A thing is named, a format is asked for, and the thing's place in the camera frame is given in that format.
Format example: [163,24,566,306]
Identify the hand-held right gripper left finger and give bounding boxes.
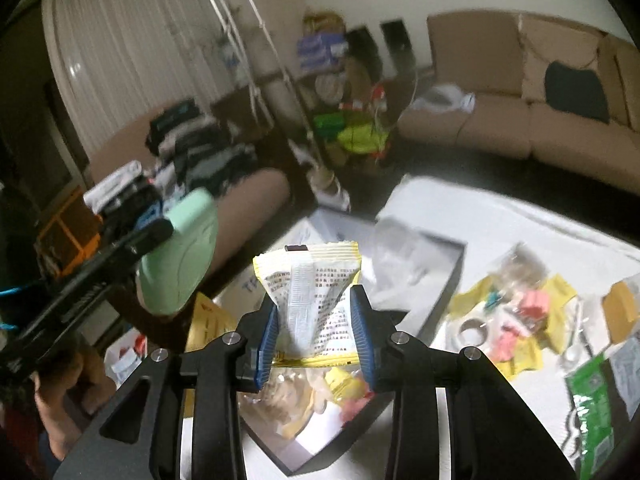
[52,305,280,480]

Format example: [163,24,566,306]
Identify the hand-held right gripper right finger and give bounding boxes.
[350,285,576,480]

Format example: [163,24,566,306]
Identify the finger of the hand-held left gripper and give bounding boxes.
[97,182,167,232]
[0,219,175,386]

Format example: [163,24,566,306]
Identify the mint green packet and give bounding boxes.
[136,187,221,317]

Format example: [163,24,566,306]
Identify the yellow white snack wrapper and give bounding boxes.
[252,241,362,368]

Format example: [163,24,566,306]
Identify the white cardboard box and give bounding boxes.
[215,210,468,478]

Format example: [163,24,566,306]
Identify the person's left forearm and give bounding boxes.
[35,410,88,466]

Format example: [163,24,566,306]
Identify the person's left hand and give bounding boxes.
[32,349,118,413]

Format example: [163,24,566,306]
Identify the golden yellow packet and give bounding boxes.
[184,292,241,418]

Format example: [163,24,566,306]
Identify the clear bag of beige snacks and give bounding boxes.
[245,375,326,436]

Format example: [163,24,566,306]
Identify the orange framed crate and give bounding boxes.
[37,187,101,281]

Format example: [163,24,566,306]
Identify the pink wrapper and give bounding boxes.
[515,290,551,321]
[492,327,526,361]
[340,395,371,423]

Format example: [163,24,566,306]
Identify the pile of folded clothes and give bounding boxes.
[85,100,258,211]

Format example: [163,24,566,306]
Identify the clear plastic bag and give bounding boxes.
[372,215,451,301]

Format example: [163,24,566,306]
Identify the white packet with red print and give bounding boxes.
[105,330,151,386]

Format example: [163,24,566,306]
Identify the clear tape roll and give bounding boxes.
[452,317,493,353]

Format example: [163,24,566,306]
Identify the brown upholstered bench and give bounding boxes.
[90,105,293,346]

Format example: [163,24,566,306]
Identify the white curtain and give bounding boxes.
[42,0,281,156]

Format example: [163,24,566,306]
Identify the white slippers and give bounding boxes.
[305,167,353,213]

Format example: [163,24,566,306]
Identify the clear bag with brown contents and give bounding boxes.
[492,245,551,291]

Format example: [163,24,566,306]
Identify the white drying rack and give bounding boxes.
[182,0,321,161]

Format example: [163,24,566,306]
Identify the neon green bag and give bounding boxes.
[312,110,393,156]

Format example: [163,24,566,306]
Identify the white plastic spoon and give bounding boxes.
[562,300,588,366]

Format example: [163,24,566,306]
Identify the green seaweed packet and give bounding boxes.
[565,345,640,480]

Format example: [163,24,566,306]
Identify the blue packages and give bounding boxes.
[296,32,348,68]

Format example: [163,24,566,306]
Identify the brown sofa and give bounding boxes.
[397,10,640,176]

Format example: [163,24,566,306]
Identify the white cloth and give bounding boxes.
[410,84,476,113]

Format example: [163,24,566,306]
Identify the mustard yellow paper packet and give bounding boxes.
[602,280,638,343]

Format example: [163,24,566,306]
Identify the woven basket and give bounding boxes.
[302,10,346,36]

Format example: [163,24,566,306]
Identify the dark cushion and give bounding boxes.
[544,60,611,123]

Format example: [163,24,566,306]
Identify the beige cushion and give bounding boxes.
[517,15,608,106]

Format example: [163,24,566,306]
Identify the dark leaning picture frame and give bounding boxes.
[380,19,416,68]

